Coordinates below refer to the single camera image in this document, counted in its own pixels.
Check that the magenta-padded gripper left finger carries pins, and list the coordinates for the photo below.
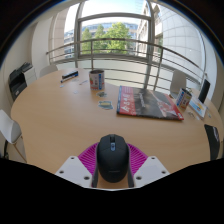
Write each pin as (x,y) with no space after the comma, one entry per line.
(71,168)

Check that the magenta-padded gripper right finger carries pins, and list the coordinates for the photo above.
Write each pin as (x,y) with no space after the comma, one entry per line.
(151,168)

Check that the black computer mouse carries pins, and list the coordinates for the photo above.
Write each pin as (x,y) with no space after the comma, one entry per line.
(113,160)

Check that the black printed mouse pad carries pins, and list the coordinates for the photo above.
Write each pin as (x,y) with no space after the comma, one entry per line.
(213,141)

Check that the red magazine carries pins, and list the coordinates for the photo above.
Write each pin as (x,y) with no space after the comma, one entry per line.
(146,103)

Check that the small printed card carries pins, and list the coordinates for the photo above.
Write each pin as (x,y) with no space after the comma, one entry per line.
(105,105)
(102,94)

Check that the white chair with wooden legs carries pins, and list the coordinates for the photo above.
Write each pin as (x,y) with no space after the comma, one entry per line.
(9,130)

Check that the black and white printer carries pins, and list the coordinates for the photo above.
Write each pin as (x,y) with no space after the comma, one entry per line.
(18,81)

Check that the metal balcony railing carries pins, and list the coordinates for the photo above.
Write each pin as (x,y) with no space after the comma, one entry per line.
(91,50)

